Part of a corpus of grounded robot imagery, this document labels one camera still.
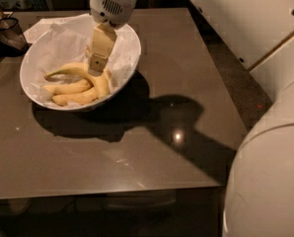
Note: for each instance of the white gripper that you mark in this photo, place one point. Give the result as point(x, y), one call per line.
point(111, 9)

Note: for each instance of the large yellow banana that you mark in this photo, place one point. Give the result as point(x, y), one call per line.
point(100, 83)

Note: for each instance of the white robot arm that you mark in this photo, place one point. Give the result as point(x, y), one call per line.
point(259, 199)

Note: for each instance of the white bowl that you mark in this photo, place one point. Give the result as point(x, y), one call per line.
point(55, 37)

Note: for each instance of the middle yellow banana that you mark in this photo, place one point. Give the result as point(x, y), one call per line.
point(66, 89)

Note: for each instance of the lower yellow banana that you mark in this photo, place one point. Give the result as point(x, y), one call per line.
point(83, 98)

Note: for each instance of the white crumpled paper liner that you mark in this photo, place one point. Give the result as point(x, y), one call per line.
point(61, 46)

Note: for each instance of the white paper sheet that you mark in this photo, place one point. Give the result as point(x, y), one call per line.
point(34, 32)

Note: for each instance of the black wire mesh basket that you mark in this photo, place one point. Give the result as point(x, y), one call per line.
point(12, 40)

